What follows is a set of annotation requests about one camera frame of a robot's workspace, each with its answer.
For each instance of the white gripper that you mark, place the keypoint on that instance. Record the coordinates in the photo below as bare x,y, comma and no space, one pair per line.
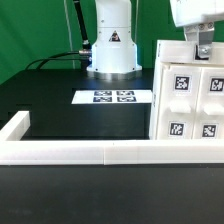
202,13

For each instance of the white cabinet top with knob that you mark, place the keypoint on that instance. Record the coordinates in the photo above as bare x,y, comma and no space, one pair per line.
172,51

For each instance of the white cabinet body box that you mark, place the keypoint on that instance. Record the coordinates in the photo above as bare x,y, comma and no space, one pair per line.
158,74

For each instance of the white cabinet door panel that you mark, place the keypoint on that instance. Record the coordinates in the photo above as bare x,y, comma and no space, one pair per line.
209,118

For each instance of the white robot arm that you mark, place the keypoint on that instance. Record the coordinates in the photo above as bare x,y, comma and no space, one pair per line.
114,54

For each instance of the white tag base sheet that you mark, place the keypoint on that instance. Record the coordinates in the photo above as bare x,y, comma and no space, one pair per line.
112,96

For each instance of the green backdrop curtain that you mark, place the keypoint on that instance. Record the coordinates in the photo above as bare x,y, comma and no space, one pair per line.
37,29

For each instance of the white U-shaped obstacle wall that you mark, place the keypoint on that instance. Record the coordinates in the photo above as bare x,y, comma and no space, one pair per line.
15,151

